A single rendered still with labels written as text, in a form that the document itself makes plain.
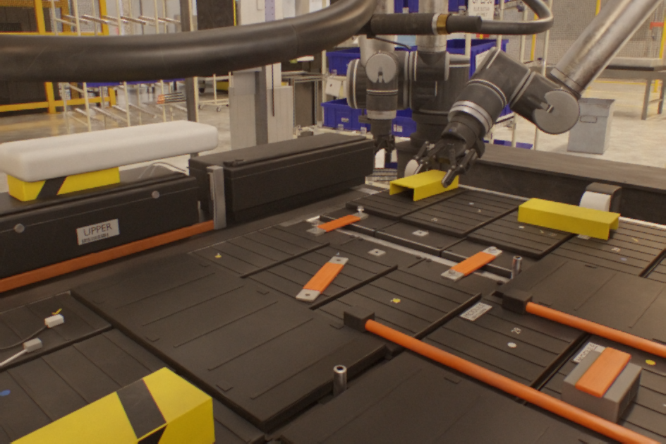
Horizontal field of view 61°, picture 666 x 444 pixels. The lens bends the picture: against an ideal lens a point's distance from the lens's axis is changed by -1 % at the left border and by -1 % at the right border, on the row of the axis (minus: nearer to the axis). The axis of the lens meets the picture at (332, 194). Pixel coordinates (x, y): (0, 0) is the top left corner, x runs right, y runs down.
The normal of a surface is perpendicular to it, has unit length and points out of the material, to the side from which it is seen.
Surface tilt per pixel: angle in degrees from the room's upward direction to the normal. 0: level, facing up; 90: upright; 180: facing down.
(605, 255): 0
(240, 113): 90
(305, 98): 90
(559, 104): 90
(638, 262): 0
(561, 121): 90
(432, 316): 0
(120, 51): 82
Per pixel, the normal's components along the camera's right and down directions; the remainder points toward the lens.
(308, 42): 0.69, 0.50
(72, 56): 0.01, 0.13
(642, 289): 0.00, -0.96
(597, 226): -0.64, 0.22
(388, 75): -0.13, 0.33
